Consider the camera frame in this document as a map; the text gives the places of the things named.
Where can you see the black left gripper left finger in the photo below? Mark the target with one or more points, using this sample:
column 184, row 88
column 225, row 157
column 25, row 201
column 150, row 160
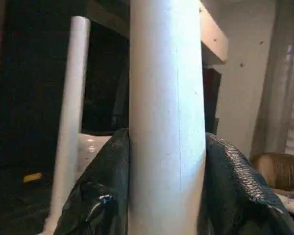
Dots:
column 100, row 183

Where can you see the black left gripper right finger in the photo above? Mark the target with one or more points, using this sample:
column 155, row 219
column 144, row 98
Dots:
column 235, row 191

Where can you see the white plastic table leg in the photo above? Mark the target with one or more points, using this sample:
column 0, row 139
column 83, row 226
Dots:
column 73, row 98
column 166, row 110

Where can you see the brown wicker basket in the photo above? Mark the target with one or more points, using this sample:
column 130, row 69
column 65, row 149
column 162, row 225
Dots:
column 284, row 171

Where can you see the black work mat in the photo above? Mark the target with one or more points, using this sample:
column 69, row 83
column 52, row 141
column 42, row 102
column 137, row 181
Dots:
column 14, row 213

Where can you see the beige curtain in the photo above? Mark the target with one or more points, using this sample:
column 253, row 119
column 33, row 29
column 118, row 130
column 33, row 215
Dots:
column 284, row 98

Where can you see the black box with gold label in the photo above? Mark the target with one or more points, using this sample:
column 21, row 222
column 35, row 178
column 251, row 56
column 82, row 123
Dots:
column 27, row 98

